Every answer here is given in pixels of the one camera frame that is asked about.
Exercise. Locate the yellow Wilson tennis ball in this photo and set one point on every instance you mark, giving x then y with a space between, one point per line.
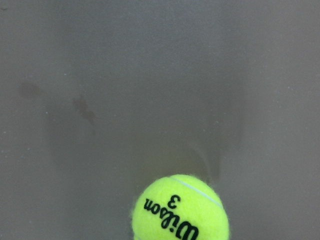
179 207

